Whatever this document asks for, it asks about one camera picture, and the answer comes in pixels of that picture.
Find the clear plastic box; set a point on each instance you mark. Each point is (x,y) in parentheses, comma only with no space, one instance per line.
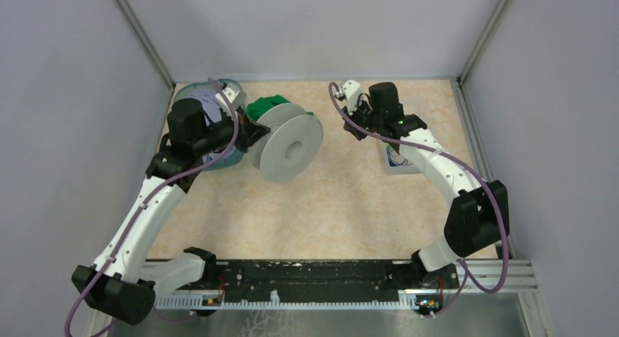
(393,163)

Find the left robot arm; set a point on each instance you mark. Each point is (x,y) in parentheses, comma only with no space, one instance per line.
(117,283)

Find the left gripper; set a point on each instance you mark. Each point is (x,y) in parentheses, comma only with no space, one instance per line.
(249,132)

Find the lavender cloth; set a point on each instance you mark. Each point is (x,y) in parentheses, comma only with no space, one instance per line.
(210,105)

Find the white filament spool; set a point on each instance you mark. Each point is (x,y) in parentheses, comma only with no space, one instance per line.
(292,144)

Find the teal plastic basket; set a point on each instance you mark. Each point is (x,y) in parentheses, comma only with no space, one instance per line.
(183,94)

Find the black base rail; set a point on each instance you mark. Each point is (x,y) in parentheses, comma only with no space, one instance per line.
(325,283)

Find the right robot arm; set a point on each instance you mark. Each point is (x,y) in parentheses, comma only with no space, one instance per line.
(478,210)

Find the green cloth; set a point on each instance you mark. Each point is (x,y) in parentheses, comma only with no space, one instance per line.
(268,106)

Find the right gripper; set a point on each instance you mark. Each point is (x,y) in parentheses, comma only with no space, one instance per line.
(349,126)

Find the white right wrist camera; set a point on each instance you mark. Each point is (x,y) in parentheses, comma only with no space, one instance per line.
(349,91)

